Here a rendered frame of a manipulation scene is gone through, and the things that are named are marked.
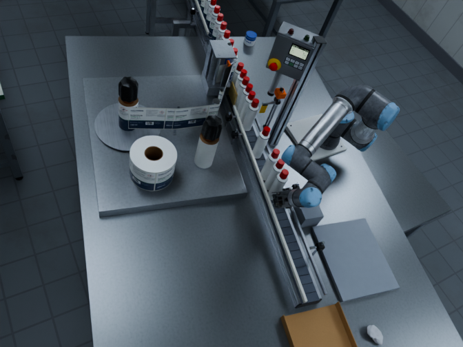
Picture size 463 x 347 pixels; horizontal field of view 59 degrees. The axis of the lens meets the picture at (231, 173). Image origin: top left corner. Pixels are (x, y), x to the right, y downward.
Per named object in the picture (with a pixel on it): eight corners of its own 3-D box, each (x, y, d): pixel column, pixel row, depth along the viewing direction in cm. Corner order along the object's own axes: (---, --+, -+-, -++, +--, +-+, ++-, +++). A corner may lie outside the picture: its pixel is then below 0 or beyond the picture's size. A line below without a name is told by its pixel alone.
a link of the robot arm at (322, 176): (317, 154, 161) (300, 174, 158) (340, 171, 159) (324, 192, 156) (313, 161, 168) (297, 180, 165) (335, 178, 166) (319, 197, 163)
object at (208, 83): (200, 78, 230) (208, 40, 209) (222, 77, 234) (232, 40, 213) (206, 96, 223) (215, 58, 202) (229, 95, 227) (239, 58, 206)
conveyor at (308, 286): (205, 45, 254) (206, 40, 251) (218, 45, 256) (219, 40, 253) (298, 307, 170) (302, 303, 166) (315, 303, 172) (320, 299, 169)
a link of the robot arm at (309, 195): (328, 195, 155) (315, 212, 153) (313, 196, 166) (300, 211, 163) (314, 181, 154) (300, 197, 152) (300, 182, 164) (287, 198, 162)
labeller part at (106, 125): (91, 104, 202) (91, 103, 201) (154, 102, 212) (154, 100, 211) (98, 155, 186) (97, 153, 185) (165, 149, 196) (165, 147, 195)
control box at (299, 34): (270, 56, 189) (283, 20, 174) (304, 69, 189) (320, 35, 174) (264, 68, 183) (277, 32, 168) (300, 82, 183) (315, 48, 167)
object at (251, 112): (240, 124, 216) (249, 96, 200) (249, 124, 218) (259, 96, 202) (242, 131, 213) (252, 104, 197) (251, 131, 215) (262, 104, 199)
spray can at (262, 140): (249, 151, 207) (260, 124, 191) (259, 151, 209) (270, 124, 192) (252, 160, 204) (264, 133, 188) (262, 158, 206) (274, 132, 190)
